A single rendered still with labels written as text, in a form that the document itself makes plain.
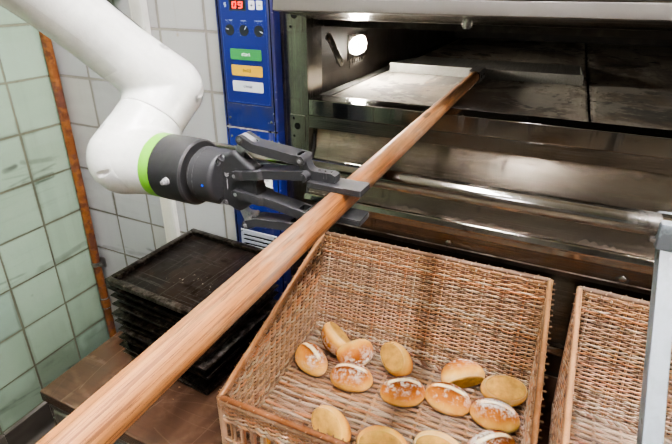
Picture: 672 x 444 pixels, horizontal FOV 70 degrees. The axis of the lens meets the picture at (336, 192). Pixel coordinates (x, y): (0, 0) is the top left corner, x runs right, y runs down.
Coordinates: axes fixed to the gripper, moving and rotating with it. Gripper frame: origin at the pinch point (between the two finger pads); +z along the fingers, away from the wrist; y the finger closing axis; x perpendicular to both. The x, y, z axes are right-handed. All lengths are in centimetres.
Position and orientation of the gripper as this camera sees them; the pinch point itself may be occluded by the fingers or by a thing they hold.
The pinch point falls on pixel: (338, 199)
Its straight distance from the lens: 58.3
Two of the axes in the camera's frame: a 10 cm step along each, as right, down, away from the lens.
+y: -0.1, 9.2, 4.0
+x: -4.2, 3.6, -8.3
